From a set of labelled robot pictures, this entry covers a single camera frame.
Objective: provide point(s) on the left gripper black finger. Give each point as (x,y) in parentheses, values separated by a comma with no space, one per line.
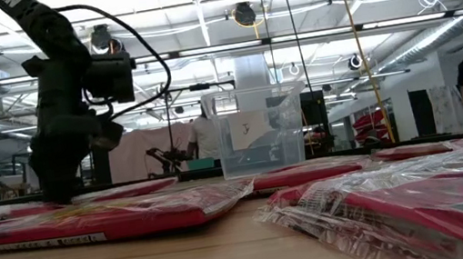
(57,178)

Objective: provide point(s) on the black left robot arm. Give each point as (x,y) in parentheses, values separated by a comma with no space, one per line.
(47,33)

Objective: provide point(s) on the small black background robot arm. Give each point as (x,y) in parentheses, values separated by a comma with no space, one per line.
(167,157)

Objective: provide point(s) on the black upright panel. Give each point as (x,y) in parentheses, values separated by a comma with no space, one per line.
(318,112)
(101,165)
(422,112)

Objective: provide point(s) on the pink cloth partition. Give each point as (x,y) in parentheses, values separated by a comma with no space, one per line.
(148,153)

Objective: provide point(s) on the teal box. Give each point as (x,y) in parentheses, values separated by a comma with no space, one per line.
(200,164)

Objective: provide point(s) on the white paper bin label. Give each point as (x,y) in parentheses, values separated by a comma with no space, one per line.
(247,129)

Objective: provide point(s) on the clear plastic bin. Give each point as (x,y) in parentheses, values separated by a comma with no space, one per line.
(254,98)

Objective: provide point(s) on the red storage bins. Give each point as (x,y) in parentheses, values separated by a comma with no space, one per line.
(369,125)

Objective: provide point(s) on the patterned white curtain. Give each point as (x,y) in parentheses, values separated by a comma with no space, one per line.
(447,108)

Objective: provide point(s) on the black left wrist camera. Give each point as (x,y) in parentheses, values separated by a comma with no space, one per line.
(106,136)

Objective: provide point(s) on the black background gantry frame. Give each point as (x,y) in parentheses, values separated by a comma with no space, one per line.
(202,86)

